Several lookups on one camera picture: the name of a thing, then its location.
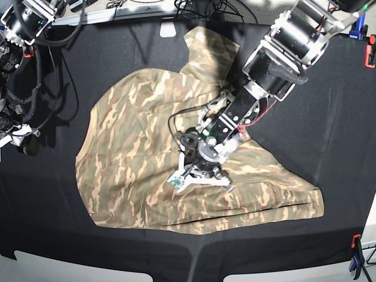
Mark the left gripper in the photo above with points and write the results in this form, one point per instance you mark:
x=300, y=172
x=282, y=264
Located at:
x=204, y=169

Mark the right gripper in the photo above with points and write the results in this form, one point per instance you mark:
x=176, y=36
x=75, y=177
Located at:
x=28, y=145

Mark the camouflage t-shirt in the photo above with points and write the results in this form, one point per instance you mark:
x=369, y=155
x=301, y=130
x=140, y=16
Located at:
x=128, y=155

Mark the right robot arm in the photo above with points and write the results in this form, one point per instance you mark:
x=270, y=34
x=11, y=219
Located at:
x=22, y=24

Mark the red clamp left rear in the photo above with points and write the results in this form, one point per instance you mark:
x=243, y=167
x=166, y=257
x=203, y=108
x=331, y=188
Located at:
x=28, y=54

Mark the red clamp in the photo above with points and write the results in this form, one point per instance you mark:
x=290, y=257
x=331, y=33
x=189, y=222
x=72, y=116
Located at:
x=28, y=54
x=370, y=53

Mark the black table cloth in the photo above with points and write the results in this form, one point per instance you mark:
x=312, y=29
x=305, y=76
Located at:
x=324, y=131

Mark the white tape patch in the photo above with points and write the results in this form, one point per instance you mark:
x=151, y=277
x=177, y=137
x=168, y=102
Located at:
x=167, y=30

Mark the blue clamp right front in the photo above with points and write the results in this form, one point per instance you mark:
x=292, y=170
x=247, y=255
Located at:
x=357, y=259

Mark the blue clamp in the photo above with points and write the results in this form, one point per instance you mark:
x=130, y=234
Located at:
x=357, y=259
x=359, y=29

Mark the red clamp right rear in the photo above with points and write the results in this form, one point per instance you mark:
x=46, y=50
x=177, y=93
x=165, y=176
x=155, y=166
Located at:
x=370, y=53

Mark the blue clamp right rear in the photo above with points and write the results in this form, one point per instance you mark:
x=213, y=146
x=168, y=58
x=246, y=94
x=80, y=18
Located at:
x=359, y=29

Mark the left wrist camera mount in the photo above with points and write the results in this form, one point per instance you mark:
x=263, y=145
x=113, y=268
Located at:
x=189, y=174

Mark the aluminium rail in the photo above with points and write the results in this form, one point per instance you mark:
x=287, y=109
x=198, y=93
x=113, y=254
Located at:
x=130, y=10

